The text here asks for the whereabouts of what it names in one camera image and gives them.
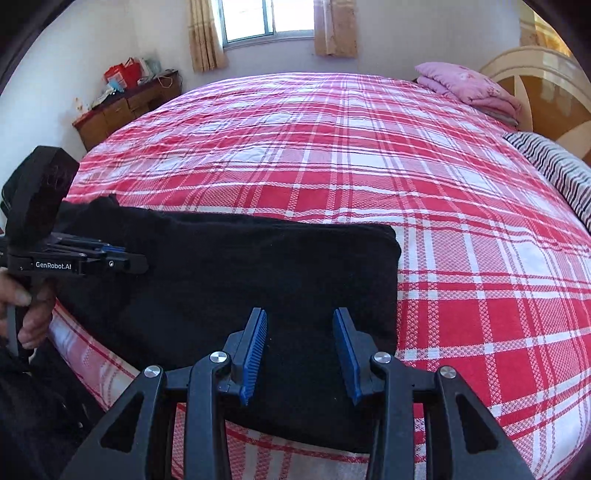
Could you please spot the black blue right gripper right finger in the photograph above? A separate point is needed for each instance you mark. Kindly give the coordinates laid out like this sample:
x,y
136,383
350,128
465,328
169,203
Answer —
x,y
463,438

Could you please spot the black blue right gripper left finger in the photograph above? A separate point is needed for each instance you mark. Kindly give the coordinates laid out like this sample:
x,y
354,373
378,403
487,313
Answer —
x,y
133,440

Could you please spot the black pants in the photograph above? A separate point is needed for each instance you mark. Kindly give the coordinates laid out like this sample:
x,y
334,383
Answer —
x,y
207,272

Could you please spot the person's left hand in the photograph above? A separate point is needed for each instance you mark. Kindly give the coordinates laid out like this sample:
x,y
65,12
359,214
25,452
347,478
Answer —
x,y
38,309

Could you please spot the brown wooden desk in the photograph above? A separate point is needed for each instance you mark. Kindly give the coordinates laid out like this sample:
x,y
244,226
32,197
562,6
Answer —
x,y
120,109

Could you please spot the red gift bag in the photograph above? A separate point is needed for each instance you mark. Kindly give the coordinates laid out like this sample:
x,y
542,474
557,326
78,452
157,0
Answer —
x,y
127,75

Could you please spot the red white plaid bedspread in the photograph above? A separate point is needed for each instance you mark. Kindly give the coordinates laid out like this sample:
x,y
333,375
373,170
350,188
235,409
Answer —
x,y
495,267

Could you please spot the left beige curtain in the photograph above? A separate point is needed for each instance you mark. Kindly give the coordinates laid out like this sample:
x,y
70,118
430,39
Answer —
x,y
204,34

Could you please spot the beige curtain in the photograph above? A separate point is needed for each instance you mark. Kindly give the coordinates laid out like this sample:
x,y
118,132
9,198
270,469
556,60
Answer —
x,y
204,34
335,28

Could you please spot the striped pillow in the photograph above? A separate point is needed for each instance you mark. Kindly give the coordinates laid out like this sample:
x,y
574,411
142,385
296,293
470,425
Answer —
x,y
568,174

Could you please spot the folded pink blanket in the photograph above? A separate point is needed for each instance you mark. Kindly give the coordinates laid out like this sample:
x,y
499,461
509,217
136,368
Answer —
x,y
472,88

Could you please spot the right beige curtain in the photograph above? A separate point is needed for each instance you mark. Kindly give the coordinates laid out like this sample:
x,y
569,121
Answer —
x,y
335,28

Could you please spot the cream and wood headboard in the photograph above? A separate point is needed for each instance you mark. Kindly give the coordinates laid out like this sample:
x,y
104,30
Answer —
x,y
554,92

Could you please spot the yellow side curtain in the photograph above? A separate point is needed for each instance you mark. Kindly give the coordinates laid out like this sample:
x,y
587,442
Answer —
x,y
535,31

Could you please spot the window with metal frame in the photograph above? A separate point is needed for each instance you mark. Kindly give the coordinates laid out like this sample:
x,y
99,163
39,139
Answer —
x,y
249,21

